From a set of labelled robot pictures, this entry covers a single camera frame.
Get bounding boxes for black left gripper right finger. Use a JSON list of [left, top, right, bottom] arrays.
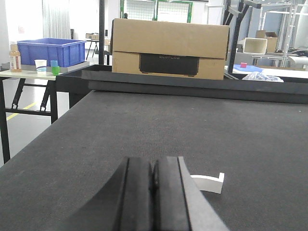
[[154, 156, 228, 231]]

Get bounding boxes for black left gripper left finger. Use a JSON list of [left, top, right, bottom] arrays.
[[61, 157, 153, 231]]

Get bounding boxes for white curved PVC pipe piece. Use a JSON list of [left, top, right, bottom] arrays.
[[191, 172, 225, 194]]

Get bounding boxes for clear plastic bag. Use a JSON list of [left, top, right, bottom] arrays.
[[243, 72, 284, 83]]

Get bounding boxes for blue and green small cups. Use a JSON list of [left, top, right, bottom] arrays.
[[50, 60, 60, 76]]

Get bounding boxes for white folding table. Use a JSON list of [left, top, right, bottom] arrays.
[[0, 61, 90, 164]]

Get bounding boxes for large cardboard box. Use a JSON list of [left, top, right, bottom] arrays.
[[111, 18, 230, 80]]

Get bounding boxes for white paper cup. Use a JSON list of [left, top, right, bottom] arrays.
[[35, 59, 47, 76]]

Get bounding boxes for blue plastic crate on table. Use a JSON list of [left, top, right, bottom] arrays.
[[17, 38, 86, 67]]

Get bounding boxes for small cardboard box background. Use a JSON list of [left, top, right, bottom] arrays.
[[256, 30, 278, 52]]

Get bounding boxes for orange drink bottle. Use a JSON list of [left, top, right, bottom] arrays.
[[9, 42, 22, 73]]

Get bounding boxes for white rectangular duct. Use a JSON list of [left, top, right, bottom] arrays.
[[238, 38, 268, 54]]

